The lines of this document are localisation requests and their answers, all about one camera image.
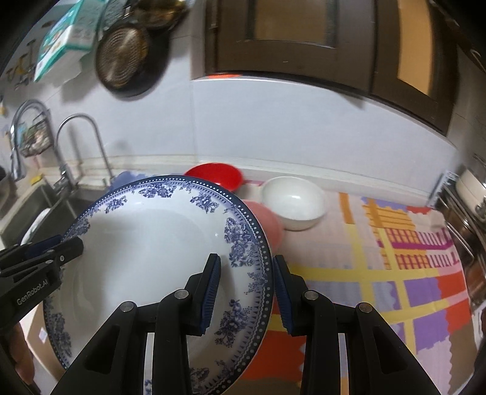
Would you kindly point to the small copper saucepan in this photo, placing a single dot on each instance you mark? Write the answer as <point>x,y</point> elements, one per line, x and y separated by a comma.
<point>163,13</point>

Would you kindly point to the yellow sponge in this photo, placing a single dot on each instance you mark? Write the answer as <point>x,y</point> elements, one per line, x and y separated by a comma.
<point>37,179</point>

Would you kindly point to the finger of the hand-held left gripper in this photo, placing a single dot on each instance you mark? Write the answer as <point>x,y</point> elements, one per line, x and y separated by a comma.
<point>41,243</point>
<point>57,254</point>

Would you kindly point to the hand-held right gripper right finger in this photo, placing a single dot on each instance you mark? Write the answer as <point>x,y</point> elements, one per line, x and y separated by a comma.
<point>283,296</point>

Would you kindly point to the white metal shelf rack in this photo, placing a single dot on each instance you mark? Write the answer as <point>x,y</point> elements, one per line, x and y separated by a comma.
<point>442,190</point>

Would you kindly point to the brown cardboard box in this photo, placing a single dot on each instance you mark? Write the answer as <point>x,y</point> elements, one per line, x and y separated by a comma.
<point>36,334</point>

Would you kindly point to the thin chrome gooseneck faucet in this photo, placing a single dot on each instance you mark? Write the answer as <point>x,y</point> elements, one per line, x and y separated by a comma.
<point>81,129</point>

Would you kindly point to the blue floral rim plate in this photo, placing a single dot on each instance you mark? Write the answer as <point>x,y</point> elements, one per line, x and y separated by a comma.
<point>152,247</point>

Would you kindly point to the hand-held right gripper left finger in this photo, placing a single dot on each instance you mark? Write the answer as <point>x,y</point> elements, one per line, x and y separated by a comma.
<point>210,292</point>

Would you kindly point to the white bowl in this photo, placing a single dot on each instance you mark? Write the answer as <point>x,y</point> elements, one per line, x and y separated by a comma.
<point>294,203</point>

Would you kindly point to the black perforated frying pan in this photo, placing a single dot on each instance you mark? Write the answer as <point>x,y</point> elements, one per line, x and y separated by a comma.
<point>125,57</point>

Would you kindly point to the pink bowl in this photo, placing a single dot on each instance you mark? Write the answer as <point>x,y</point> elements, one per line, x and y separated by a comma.
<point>271,228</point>

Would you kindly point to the chrome pull-down kitchen faucet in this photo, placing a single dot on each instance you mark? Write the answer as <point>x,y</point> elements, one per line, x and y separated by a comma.
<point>22,125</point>

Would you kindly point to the stainless steel sink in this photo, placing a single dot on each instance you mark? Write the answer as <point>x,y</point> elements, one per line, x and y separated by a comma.
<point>57,205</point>

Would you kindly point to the dark brown window frame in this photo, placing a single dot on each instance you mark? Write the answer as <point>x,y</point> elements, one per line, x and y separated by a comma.
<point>288,57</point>

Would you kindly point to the colourful patterned table mat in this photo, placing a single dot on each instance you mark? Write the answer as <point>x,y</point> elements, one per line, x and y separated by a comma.
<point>379,296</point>

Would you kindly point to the red and black bowl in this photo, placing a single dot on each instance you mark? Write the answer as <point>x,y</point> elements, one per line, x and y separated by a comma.
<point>216,174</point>

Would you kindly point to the white pot with lid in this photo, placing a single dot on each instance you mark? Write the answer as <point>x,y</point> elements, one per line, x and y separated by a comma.
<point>472,192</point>

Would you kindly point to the teal paper towel pack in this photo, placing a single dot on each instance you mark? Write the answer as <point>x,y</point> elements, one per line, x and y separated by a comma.
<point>64,38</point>

